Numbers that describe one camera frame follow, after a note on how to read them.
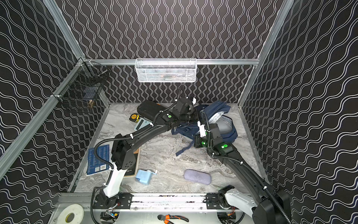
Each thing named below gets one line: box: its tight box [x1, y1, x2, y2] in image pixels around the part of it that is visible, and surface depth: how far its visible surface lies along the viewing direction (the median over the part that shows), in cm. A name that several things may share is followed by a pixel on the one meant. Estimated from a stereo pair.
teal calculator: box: [134, 117, 151, 131], surface depth 105 cm
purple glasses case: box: [183, 168, 212, 185], surface depth 82 cm
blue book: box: [86, 144, 110, 175], surface depth 90 cm
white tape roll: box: [56, 203, 85, 224], surface depth 72 cm
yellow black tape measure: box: [129, 113, 140, 124], surface depth 110 cm
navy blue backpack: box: [171, 100, 238, 157], surface depth 83 cm
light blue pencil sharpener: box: [135, 169, 157, 186], surface depth 81 cm
